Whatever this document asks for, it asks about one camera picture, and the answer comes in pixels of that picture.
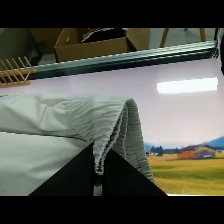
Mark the cardboard box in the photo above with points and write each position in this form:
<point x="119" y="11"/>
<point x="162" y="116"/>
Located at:
<point x="93" y="50"/>

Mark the pale grey garment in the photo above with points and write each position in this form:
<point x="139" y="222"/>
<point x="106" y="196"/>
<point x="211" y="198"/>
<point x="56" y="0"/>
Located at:
<point x="50" y="116"/>

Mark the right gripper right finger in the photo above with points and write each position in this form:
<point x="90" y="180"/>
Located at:
<point x="126" y="180"/>

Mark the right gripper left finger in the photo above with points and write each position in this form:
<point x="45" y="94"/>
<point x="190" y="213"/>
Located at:
<point x="73" y="176"/>

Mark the wooden rack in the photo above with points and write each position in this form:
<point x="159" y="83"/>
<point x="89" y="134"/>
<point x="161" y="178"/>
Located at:
<point x="15" y="71"/>

